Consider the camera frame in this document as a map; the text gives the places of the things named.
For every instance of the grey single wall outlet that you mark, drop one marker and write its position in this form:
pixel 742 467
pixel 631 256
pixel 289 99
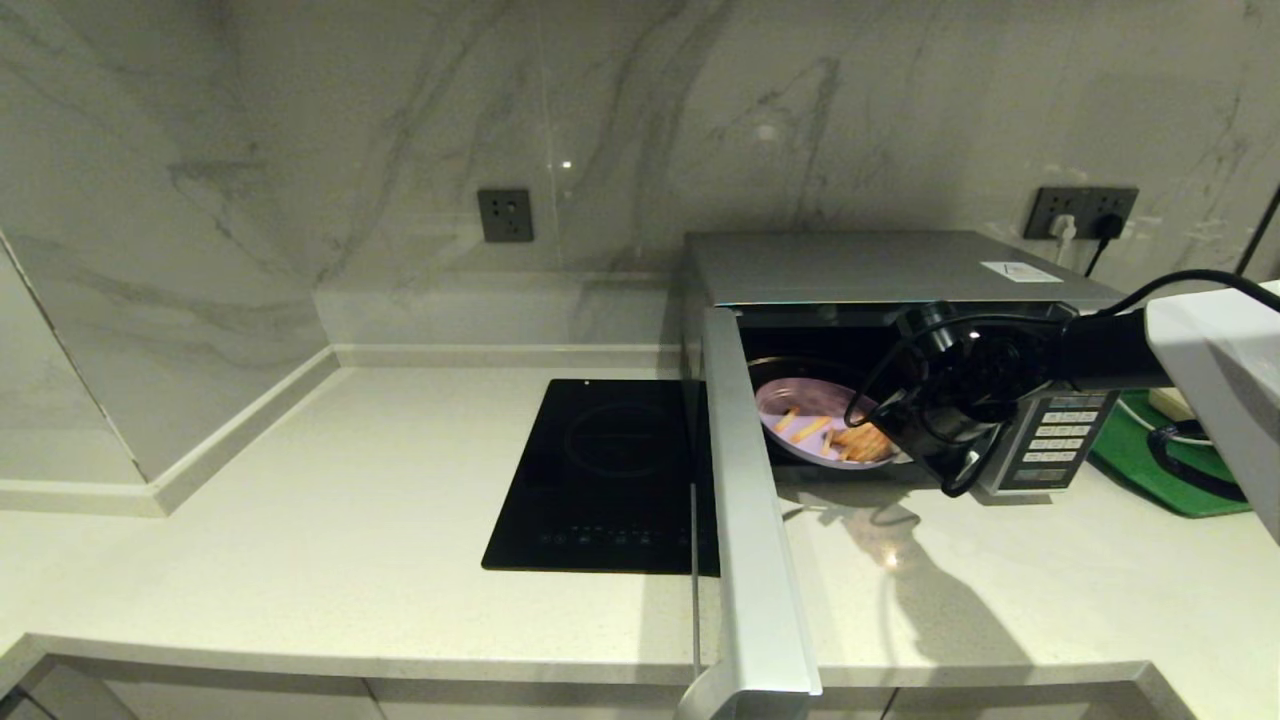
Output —
pixel 505 216

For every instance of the black glass microwave door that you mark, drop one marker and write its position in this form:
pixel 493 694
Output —
pixel 755 520

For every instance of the black induction cooktop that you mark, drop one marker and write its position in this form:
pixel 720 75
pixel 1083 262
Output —
pixel 590 470

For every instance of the grey double wall outlet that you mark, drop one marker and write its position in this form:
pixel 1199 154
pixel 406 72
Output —
pixel 1040 201

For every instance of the silver microwave oven body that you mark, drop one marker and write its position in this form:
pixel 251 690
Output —
pixel 850 265

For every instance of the lilac plastic plate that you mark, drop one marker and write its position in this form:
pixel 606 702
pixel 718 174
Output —
pixel 790 395

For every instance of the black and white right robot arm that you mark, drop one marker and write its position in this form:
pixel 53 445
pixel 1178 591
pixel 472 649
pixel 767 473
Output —
pixel 1110 350

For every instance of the green plastic tray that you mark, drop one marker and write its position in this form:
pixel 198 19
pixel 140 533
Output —
pixel 1130 470

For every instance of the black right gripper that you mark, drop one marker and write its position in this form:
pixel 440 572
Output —
pixel 945 425

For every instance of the white paper sheet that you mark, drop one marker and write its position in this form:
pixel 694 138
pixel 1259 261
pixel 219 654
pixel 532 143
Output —
pixel 1020 272

